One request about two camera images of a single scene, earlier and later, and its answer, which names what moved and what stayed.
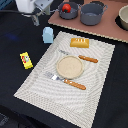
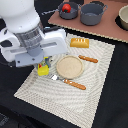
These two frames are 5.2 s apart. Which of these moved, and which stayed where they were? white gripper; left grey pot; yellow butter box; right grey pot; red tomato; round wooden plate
Moved: white gripper; yellow butter box
Stayed: right grey pot; red tomato; left grey pot; round wooden plate
